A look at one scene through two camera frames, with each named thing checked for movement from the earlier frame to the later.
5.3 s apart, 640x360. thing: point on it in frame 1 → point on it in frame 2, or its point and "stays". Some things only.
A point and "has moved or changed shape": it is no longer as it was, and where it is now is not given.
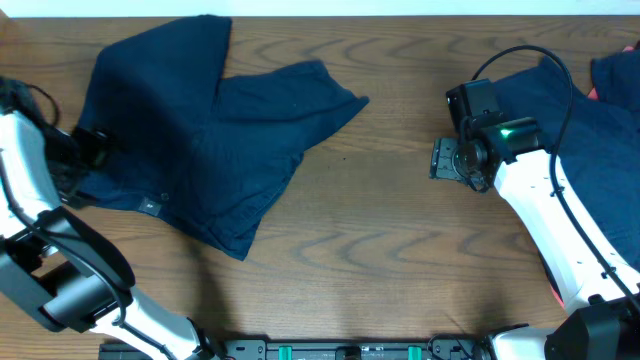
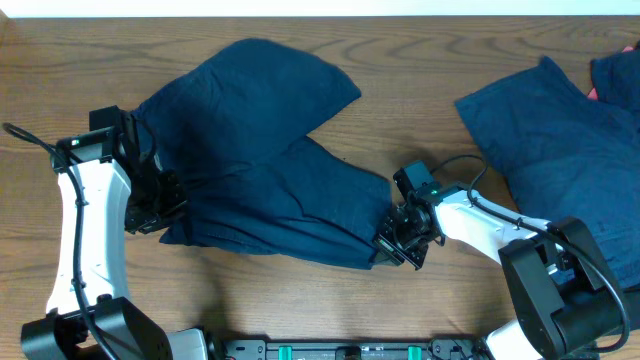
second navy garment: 616,80 stays
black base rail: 310,348 stays
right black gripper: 442,162 → 386,247
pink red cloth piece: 593,93 stays
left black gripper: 102,144 → 177,202
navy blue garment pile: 597,143 stays
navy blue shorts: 210,142 has moved or changed shape
